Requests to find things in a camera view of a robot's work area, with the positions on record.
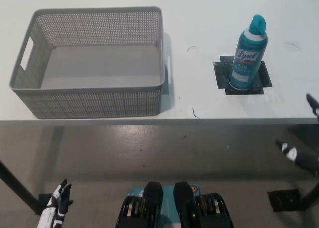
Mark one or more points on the black metal table leg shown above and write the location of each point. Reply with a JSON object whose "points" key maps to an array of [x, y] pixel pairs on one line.
{"points": [[17, 185]]}

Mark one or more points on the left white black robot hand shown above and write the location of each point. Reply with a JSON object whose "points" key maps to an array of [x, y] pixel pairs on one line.
{"points": [[56, 205]]}

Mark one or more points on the grey perforated plastic basket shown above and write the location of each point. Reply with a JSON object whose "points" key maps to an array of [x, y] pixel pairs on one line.
{"points": [[99, 63]]}

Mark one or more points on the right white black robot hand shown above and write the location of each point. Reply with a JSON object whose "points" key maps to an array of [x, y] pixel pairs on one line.
{"points": [[302, 158]]}

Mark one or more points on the teal Lysol air spray can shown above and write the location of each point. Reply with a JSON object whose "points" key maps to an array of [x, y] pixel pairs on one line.
{"points": [[245, 58]]}

